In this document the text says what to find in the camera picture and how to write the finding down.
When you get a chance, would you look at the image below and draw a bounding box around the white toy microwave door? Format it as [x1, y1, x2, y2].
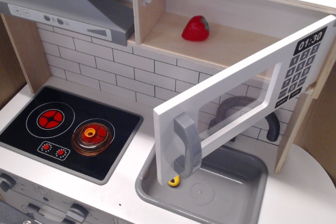
[153, 15, 335, 185]

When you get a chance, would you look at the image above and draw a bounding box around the wooden microwave cabinet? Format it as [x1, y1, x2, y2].
[127, 0, 336, 175]

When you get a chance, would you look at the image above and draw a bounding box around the grey range hood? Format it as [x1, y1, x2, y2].
[1, 0, 134, 46]

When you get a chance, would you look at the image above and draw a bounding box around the red toy strawberry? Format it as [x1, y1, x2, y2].
[182, 15, 209, 41]

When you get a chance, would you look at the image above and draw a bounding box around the black toy stovetop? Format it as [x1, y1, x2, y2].
[1, 86, 143, 185]

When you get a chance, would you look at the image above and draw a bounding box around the amber glass pot lid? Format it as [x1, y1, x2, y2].
[71, 122, 114, 156]

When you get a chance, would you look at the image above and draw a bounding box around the grey oven knob left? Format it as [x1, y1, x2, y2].
[0, 173, 16, 192]

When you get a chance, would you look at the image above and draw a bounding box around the grey oven knob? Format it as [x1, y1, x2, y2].
[66, 204, 89, 223]
[0, 173, 16, 192]

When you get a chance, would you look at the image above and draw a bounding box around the dark grey toy faucet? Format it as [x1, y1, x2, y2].
[208, 96, 280, 142]

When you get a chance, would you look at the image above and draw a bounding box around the grey oven knob right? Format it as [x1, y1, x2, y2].
[66, 204, 89, 223]

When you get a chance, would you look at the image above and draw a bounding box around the grey toy sink basin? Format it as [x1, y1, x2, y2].
[135, 146, 268, 223]

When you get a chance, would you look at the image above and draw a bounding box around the yellow handled toy knife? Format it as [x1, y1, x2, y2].
[168, 175, 181, 187]

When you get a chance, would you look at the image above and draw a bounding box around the grey oven door handle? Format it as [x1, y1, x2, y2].
[26, 204, 76, 224]

